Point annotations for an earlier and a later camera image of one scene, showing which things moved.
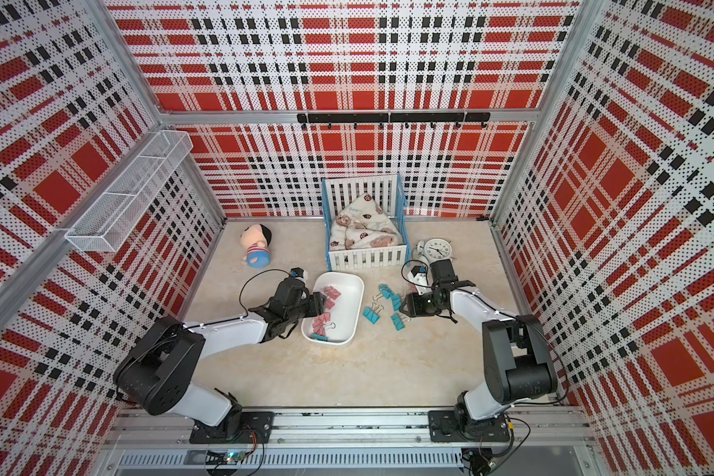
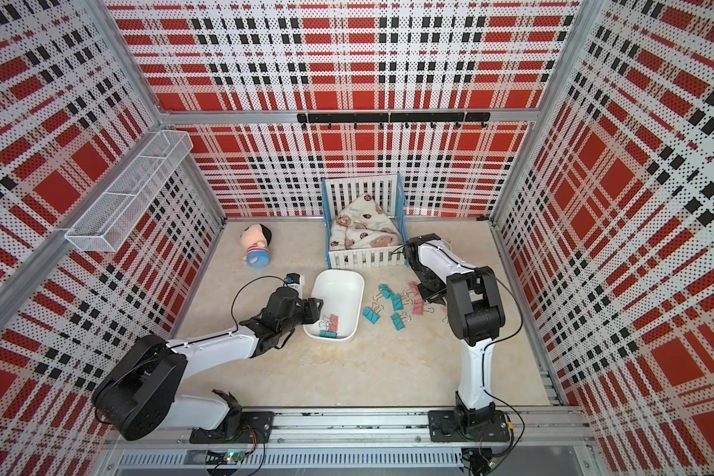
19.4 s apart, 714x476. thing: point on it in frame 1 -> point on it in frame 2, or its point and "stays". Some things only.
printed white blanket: (364, 224) stays
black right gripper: (415, 305) -> (435, 297)
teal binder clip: (372, 314) stays
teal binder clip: (398, 320) stays
